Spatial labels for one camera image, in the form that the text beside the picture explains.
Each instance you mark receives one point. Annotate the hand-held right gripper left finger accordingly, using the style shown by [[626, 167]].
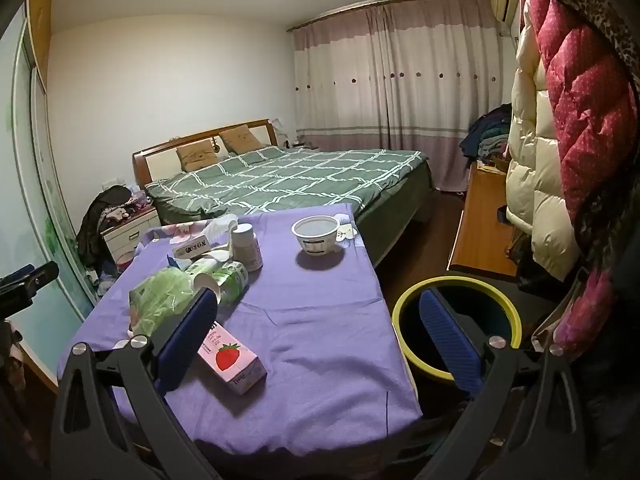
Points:
[[187, 340]]

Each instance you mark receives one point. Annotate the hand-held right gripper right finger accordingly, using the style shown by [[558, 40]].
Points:
[[445, 335]]

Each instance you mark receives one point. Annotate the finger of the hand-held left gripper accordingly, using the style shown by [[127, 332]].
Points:
[[30, 276]]

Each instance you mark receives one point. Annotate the pink strawberry milk carton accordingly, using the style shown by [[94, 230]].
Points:
[[235, 360]]

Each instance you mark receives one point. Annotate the green plastic bag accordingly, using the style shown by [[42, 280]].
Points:
[[160, 295]]

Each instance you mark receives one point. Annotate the yellow rimmed trash bin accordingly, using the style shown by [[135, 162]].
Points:
[[500, 300]]

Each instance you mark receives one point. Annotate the white and blue pouch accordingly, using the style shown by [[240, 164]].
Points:
[[192, 248]]

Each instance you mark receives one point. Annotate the white pill bottle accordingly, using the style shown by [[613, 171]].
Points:
[[247, 247]]

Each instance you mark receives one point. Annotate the white plastic cup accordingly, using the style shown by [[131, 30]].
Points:
[[316, 237]]

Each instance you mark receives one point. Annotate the crumpled plastic bag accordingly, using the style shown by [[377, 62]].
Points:
[[104, 284]]

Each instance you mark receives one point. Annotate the sliding door wardrobe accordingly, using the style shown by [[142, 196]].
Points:
[[35, 200]]

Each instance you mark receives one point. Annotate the dark jacket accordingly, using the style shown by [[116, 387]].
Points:
[[97, 225]]

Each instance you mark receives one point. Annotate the red bucket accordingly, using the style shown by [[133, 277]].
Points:
[[124, 262]]

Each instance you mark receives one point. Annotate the white nightstand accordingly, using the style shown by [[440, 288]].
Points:
[[132, 232]]

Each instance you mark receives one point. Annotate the dark patterned bag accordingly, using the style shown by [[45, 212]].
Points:
[[530, 257]]

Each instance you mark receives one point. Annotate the long wooden cabinet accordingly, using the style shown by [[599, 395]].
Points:
[[485, 225]]

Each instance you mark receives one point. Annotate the purple floral tablecloth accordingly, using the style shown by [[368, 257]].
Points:
[[310, 310]]

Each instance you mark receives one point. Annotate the dark blue pouch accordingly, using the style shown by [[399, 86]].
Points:
[[501, 213]]

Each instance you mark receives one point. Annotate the pink floral garment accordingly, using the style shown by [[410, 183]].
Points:
[[595, 305]]

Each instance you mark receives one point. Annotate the wooden bed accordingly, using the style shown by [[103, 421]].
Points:
[[150, 157]]

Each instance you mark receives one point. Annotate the cream puffer jacket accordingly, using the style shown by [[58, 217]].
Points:
[[535, 175]]

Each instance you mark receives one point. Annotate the brown pillow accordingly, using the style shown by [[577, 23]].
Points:
[[241, 139], [197, 155]]

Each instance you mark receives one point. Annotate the bed with green checked cover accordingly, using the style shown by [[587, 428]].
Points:
[[300, 175]]

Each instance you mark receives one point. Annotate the pile of folded clothes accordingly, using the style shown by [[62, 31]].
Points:
[[487, 132]]

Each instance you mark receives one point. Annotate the pink and white curtain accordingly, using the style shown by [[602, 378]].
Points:
[[400, 85]]

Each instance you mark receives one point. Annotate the red dotted puffer jacket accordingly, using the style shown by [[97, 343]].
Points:
[[585, 95]]

